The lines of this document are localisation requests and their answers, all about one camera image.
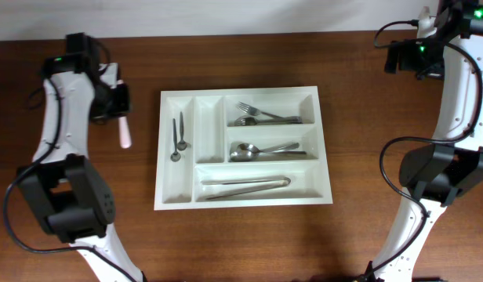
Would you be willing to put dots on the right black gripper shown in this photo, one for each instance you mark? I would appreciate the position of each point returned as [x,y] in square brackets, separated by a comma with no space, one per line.
[391,57]

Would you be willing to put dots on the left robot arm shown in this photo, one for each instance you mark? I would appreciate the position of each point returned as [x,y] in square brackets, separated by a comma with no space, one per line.
[65,192]

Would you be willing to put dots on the white cutlery tray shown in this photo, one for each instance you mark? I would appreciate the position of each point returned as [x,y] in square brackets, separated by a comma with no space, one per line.
[211,138]

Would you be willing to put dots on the steel tablespoon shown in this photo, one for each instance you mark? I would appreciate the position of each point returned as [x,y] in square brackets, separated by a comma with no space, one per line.
[254,149]
[249,156]

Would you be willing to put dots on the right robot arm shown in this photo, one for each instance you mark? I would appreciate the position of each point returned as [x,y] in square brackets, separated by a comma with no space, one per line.
[449,47]

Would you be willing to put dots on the steel fork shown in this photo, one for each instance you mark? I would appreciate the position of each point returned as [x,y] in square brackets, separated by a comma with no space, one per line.
[253,110]
[252,121]

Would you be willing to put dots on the white plastic knife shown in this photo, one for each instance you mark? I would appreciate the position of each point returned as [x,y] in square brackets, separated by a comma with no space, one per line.
[123,126]

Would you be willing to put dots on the small steel teaspoon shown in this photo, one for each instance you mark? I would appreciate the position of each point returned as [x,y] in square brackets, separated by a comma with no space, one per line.
[175,155]
[182,144]

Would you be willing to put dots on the steel tongs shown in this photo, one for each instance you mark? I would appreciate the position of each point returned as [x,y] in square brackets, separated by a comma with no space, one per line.
[232,188]

